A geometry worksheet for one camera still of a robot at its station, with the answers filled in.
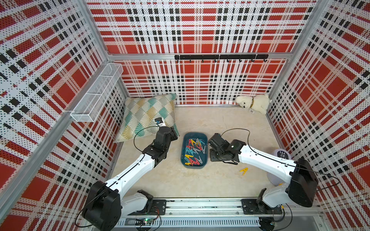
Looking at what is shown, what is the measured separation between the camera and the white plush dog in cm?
115

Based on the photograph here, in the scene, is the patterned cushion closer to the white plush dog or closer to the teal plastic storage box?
the teal plastic storage box

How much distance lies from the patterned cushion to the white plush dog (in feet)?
1.94

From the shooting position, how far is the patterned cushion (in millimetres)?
925
